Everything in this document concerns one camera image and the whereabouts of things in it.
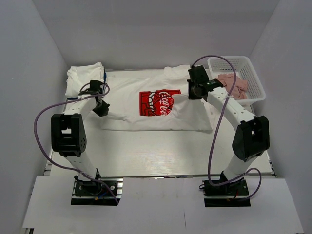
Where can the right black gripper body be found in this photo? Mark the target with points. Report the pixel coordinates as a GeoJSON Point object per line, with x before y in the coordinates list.
{"type": "Point", "coordinates": [193, 94]}

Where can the white Coca-Cola print t-shirt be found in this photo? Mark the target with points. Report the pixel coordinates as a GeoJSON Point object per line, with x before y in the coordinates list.
{"type": "Point", "coordinates": [155, 103]}

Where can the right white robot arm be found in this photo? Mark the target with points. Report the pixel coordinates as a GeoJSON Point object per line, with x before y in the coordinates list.
{"type": "Point", "coordinates": [252, 137]}

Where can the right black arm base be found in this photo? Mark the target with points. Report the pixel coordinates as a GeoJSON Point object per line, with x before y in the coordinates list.
{"type": "Point", "coordinates": [230, 195]}

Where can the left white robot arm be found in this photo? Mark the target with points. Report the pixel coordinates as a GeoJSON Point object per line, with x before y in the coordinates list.
{"type": "Point", "coordinates": [68, 133]}

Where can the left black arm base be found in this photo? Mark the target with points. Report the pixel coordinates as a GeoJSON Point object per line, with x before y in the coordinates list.
{"type": "Point", "coordinates": [95, 194]}

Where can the folded white t-shirt stack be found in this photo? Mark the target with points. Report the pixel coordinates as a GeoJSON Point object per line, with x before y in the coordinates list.
{"type": "Point", "coordinates": [78, 76]}

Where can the pink cloth in basket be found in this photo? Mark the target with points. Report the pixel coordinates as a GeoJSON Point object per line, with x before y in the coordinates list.
{"type": "Point", "coordinates": [240, 86]}

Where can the white plastic basket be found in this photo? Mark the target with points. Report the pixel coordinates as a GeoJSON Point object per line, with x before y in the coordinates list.
{"type": "Point", "coordinates": [238, 72]}

